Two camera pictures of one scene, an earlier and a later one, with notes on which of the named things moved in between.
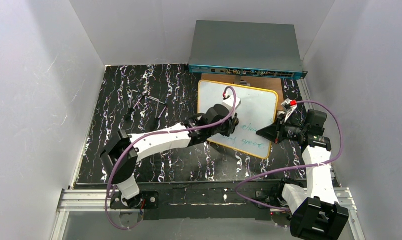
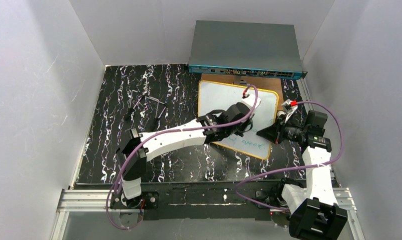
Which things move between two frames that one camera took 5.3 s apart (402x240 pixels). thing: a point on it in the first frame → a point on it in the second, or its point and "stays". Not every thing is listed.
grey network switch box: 253,49 stays
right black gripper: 279,131 stays
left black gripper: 227,126 → 239,131
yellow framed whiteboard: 256,110 stays
